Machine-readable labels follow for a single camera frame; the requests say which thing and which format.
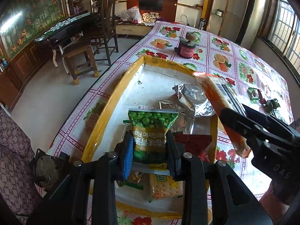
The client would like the dark red foil snack bag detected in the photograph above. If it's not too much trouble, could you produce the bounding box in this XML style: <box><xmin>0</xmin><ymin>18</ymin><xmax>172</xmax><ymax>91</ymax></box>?
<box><xmin>173</xmin><ymin>132</ymin><xmax>212</xmax><ymax>162</ymax></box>

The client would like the green pea snack bag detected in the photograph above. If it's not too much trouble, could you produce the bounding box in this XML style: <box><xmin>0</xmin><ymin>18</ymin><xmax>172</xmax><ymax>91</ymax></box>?
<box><xmin>263</xmin><ymin>99</ymin><xmax>280</xmax><ymax>115</ymax></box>
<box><xmin>128</xmin><ymin>109</ymin><xmax>179</xmax><ymax>164</ymax></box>

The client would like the yellow green cracker pack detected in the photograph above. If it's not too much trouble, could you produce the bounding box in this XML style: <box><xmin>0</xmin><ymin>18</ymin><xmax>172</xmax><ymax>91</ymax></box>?
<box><xmin>149</xmin><ymin>174</ymin><xmax>184</xmax><ymax>202</ymax></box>

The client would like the large orange cracker box pack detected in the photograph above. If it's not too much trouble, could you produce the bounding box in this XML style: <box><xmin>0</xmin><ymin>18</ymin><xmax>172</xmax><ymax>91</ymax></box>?
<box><xmin>193</xmin><ymin>72</ymin><xmax>251</xmax><ymax>158</ymax></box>

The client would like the silver foil snack pack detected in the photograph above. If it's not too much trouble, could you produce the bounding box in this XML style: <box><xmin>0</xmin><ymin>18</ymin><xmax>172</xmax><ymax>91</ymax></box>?
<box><xmin>159</xmin><ymin>100</ymin><xmax>195</xmax><ymax>135</ymax></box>

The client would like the person's right hand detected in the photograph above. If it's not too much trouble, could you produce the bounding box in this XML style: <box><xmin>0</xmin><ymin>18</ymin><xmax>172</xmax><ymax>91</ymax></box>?
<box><xmin>259</xmin><ymin>183</ymin><xmax>289</xmax><ymax>224</ymax></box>

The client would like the yellow cardboard tray box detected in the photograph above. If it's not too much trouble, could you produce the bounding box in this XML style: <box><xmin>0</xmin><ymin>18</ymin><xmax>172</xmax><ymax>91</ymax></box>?
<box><xmin>82</xmin><ymin>55</ymin><xmax>218</xmax><ymax>220</ymax></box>

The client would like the small grey motor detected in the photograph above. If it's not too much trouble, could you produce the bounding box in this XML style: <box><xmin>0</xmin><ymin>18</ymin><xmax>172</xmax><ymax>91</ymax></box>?
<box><xmin>29</xmin><ymin>149</ymin><xmax>71</xmax><ymax>192</ymax></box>

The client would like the floral fruit tablecloth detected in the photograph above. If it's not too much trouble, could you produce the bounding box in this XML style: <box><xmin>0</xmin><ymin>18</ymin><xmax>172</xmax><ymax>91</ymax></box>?
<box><xmin>45</xmin><ymin>20</ymin><xmax>295</xmax><ymax>225</ymax></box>

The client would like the window with grille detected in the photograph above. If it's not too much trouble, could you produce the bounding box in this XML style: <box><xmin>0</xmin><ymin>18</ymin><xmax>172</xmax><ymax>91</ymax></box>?
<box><xmin>260</xmin><ymin>0</ymin><xmax>299</xmax><ymax>83</ymax></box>

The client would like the dark jar with pink label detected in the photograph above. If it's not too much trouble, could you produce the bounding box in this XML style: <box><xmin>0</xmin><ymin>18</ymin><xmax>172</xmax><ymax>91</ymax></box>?
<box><xmin>174</xmin><ymin>31</ymin><xmax>200</xmax><ymax>59</ymax></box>

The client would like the wooden stool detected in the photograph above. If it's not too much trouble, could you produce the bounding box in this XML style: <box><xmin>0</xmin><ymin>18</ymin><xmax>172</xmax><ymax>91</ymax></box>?
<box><xmin>53</xmin><ymin>41</ymin><xmax>100</xmax><ymax>85</ymax></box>

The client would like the white tower air conditioner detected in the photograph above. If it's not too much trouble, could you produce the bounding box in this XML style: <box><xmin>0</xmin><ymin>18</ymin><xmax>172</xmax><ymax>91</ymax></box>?
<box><xmin>235</xmin><ymin>0</ymin><xmax>266</xmax><ymax>49</ymax></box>

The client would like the black piano table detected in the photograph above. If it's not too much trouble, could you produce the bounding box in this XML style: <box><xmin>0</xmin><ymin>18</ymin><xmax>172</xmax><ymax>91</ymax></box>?
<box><xmin>34</xmin><ymin>13</ymin><xmax>99</xmax><ymax>49</ymax></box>

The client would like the white plastic bag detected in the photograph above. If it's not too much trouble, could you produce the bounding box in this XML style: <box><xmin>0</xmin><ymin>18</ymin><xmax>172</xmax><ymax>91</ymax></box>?
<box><xmin>120</xmin><ymin>6</ymin><xmax>142</xmax><ymax>24</ymax></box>

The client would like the dark wooden chair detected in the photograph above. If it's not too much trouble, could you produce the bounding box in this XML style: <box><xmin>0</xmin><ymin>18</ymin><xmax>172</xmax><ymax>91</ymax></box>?
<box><xmin>91</xmin><ymin>0</ymin><xmax>119</xmax><ymax>66</ymax></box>

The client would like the floral wall painting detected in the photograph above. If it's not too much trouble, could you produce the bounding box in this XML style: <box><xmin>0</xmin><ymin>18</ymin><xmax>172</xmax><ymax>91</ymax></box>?
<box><xmin>1</xmin><ymin>0</ymin><xmax>64</xmax><ymax>59</ymax></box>

